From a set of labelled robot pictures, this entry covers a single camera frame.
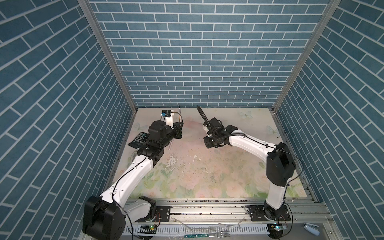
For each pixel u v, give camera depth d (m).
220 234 0.68
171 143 0.69
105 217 0.39
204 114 0.71
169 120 0.67
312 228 0.69
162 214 0.73
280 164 0.48
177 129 0.67
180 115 0.75
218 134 0.69
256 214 0.73
